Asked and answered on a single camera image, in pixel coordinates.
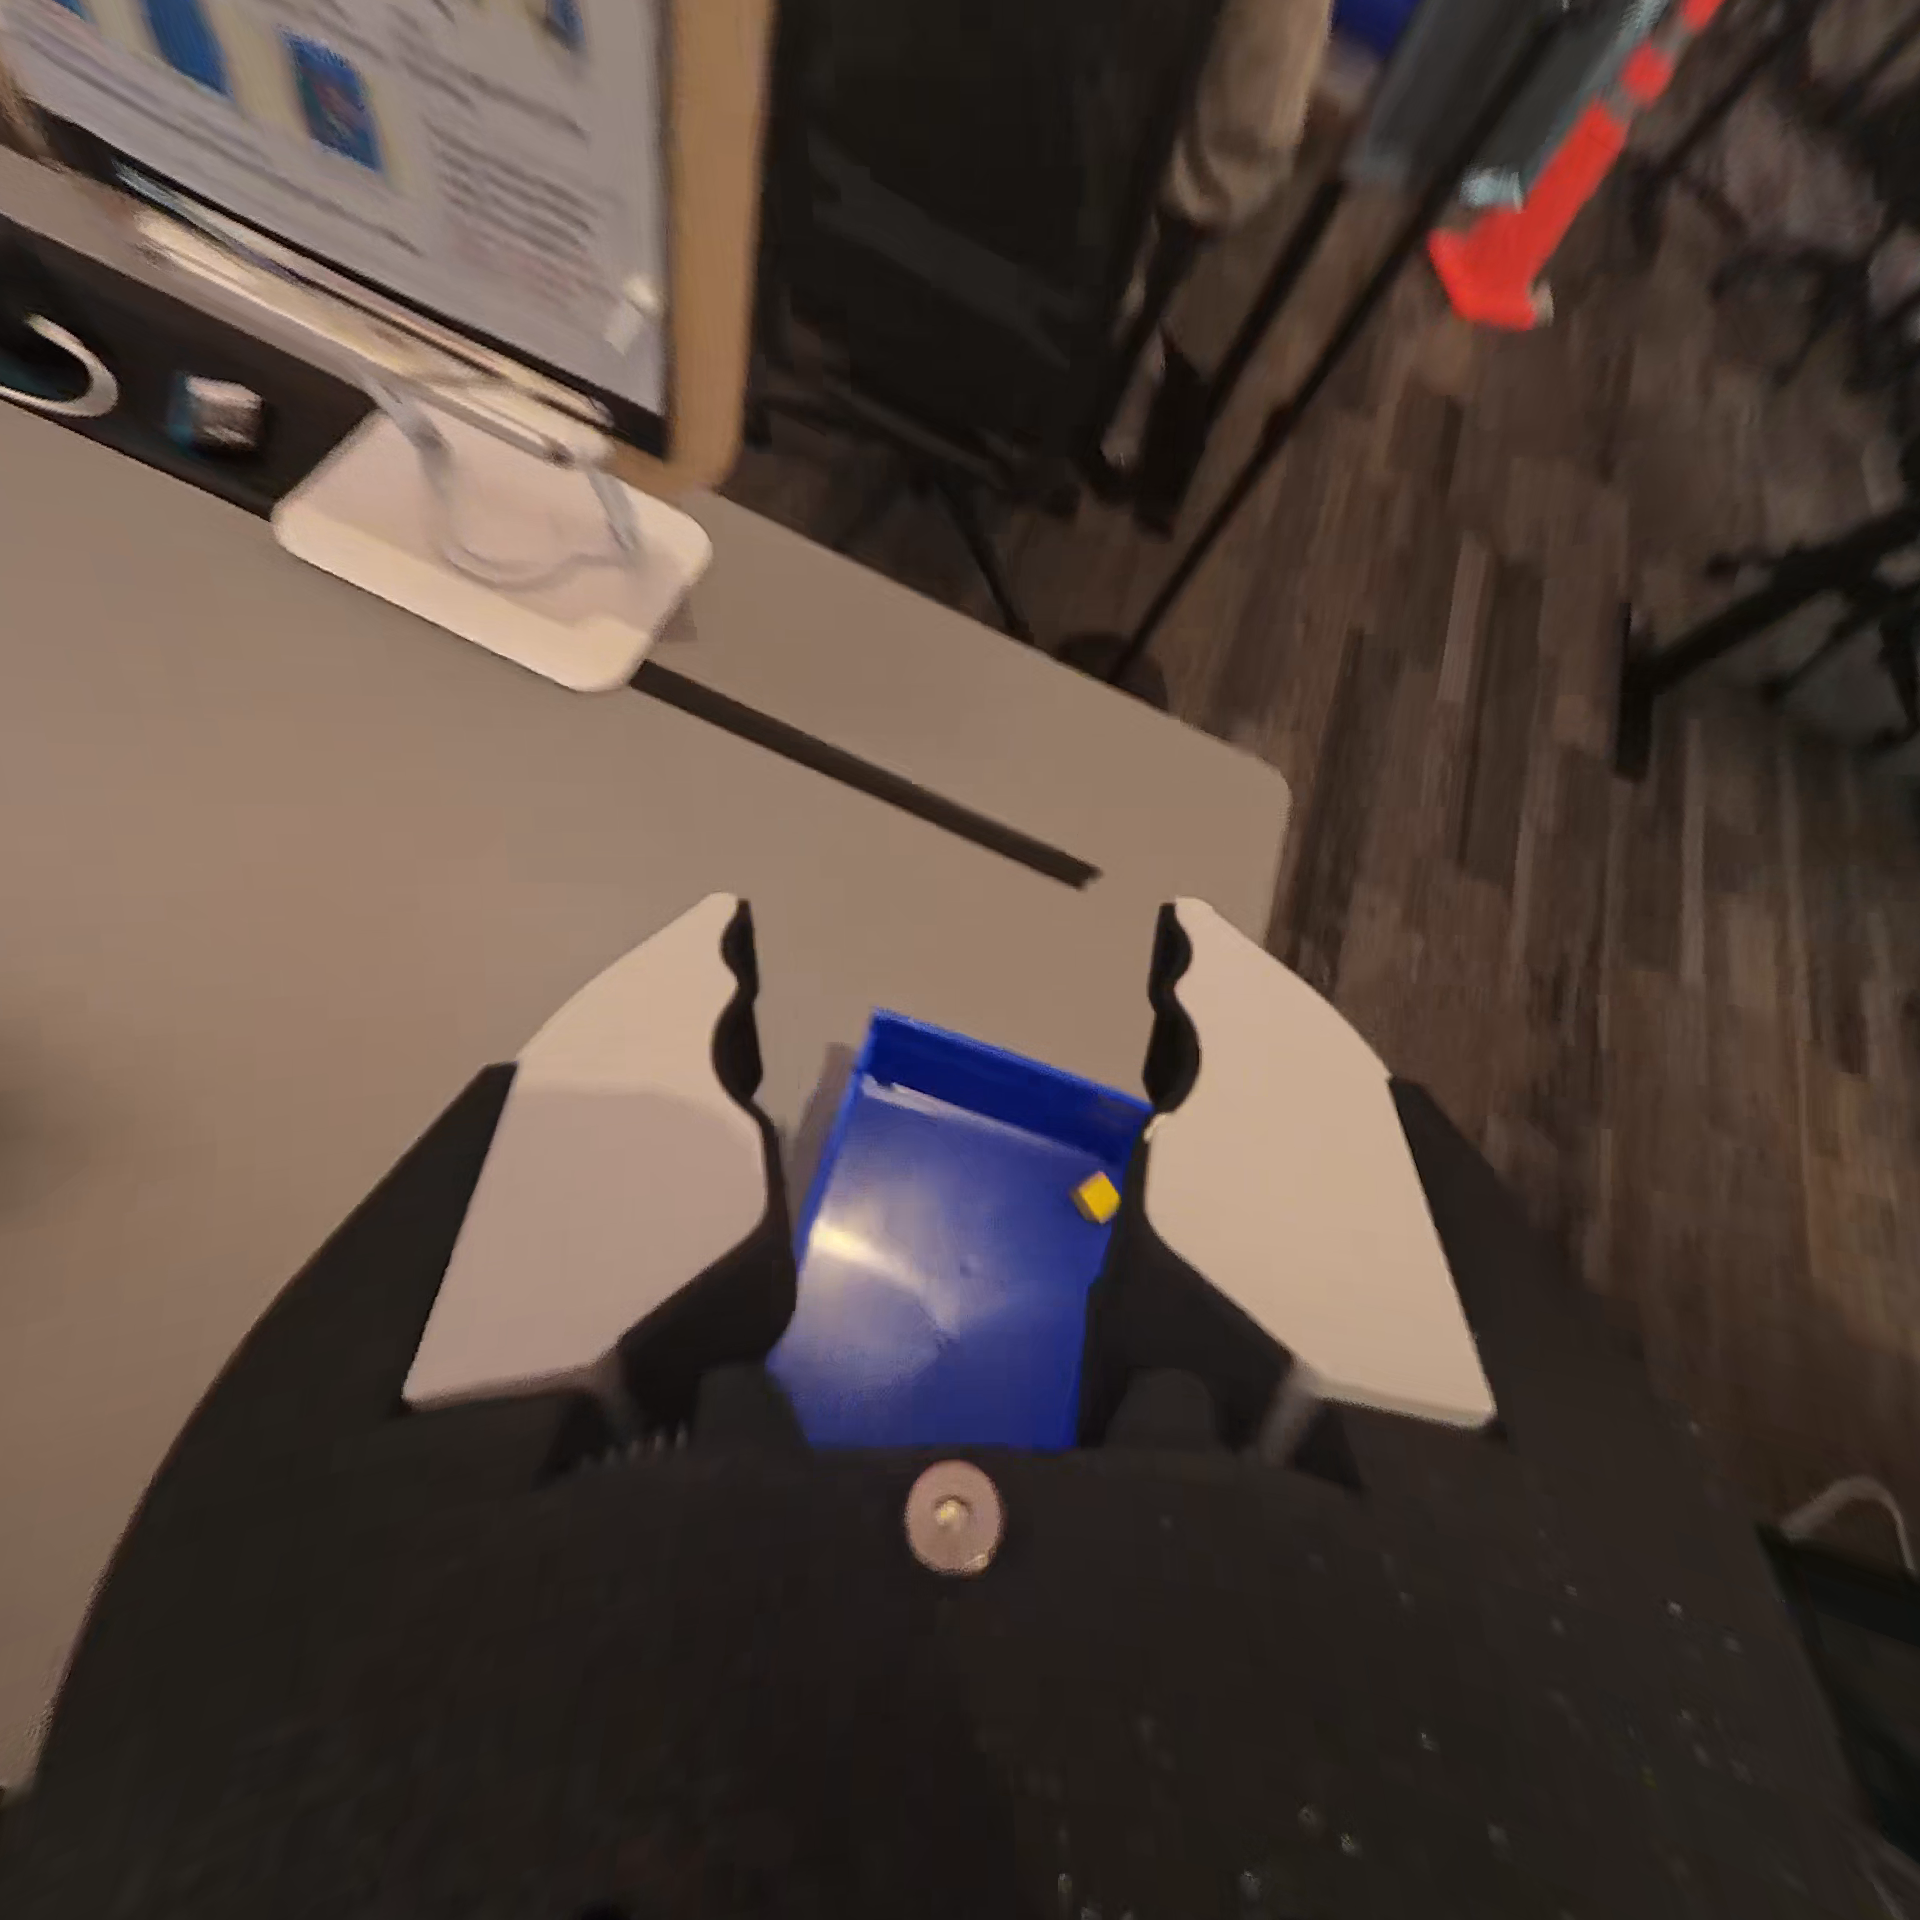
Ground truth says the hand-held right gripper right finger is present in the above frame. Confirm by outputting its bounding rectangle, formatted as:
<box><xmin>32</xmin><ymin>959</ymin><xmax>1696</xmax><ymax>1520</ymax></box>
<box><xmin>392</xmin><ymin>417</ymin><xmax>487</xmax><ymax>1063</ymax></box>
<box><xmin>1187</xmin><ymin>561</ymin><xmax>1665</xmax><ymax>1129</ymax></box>
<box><xmin>1117</xmin><ymin>895</ymin><xmax>1500</xmax><ymax>1463</ymax></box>

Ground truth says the black desk leg frame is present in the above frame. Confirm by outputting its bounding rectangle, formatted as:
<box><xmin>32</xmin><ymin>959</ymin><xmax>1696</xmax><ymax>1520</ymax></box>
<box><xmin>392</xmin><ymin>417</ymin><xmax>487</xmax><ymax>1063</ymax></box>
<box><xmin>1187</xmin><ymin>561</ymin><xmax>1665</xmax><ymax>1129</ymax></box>
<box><xmin>1612</xmin><ymin>494</ymin><xmax>1920</xmax><ymax>782</ymax></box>

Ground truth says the white charging cable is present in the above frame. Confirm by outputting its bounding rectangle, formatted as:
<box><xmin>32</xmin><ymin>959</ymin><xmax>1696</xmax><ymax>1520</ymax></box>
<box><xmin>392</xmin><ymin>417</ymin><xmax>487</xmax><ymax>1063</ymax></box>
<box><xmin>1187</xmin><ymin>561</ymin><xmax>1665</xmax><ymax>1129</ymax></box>
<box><xmin>0</xmin><ymin>311</ymin><xmax>120</xmax><ymax>420</ymax></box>

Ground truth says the black office chair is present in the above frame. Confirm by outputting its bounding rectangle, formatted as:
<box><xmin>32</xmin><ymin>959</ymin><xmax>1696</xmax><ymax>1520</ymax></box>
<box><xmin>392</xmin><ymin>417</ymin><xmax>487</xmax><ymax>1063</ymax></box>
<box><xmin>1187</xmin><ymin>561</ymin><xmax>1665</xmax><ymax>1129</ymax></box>
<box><xmin>751</xmin><ymin>0</ymin><xmax>1249</xmax><ymax>631</ymax></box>

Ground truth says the blue plastic bin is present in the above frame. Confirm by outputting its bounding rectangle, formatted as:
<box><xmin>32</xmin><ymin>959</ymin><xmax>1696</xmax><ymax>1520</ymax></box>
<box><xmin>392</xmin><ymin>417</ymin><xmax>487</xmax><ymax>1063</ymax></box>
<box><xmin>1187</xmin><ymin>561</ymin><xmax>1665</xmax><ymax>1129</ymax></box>
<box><xmin>765</xmin><ymin>1007</ymin><xmax>1159</xmax><ymax>1453</ymax></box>

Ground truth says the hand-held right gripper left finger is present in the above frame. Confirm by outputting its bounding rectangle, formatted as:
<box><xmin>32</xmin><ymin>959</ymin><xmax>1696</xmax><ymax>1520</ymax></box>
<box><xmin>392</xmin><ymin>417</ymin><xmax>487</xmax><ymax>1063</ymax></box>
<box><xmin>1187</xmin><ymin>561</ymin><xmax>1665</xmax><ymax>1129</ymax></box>
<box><xmin>402</xmin><ymin>893</ymin><xmax>799</xmax><ymax>1411</ymax></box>

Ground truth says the orange traffic cone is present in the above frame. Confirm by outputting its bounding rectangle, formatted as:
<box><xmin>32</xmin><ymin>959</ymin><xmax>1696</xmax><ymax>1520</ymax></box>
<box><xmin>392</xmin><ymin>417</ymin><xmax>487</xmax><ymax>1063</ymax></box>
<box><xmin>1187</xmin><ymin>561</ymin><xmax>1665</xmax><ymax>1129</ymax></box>
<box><xmin>1424</xmin><ymin>0</ymin><xmax>1729</xmax><ymax>329</ymax></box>

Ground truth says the small black battery pack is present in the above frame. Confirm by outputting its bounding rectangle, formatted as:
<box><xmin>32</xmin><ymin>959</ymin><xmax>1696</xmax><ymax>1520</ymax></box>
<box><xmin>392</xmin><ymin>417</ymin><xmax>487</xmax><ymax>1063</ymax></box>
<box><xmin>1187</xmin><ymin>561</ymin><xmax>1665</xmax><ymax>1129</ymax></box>
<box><xmin>164</xmin><ymin>371</ymin><xmax>271</xmax><ymax>451</ymax></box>

